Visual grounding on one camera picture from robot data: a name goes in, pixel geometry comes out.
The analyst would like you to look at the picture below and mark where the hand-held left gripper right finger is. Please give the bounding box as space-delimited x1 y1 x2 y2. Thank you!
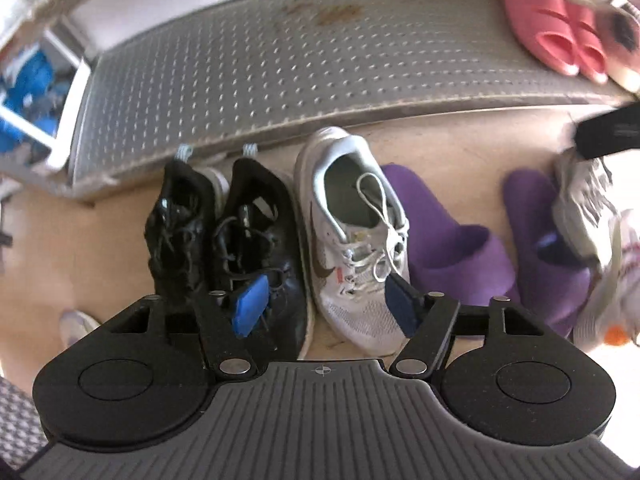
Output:
385 275 546 380

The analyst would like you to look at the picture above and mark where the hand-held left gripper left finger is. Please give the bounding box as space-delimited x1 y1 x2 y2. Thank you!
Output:
102 276 258 380

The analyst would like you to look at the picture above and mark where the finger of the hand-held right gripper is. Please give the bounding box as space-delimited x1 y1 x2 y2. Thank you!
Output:
572 107 640 161
535 232 599 274

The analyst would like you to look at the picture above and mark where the grey white sneaker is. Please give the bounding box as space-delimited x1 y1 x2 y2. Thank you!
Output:
552 149 623 272
294 126 412 357

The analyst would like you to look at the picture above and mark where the purple slipper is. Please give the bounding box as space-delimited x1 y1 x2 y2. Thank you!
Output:
501 169 595 340
381 162 522 307

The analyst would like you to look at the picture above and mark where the white sneaker orange accent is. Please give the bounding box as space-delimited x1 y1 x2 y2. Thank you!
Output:
572 209 640 348

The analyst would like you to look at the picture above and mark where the pink slipper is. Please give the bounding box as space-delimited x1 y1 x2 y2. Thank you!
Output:
564 2 612 87
497 0 582 77

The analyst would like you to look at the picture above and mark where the white pastel sneaker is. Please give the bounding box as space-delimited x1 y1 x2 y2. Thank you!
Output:
59 309 103 348

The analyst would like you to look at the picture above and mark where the grey patterned mat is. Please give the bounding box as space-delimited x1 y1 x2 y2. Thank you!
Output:
0 375 49 467

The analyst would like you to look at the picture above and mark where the white shelf unit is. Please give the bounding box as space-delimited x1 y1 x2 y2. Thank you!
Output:
0 25 94 181

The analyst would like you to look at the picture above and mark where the pile of blue packets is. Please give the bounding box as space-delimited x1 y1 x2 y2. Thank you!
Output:
0 45 67 161

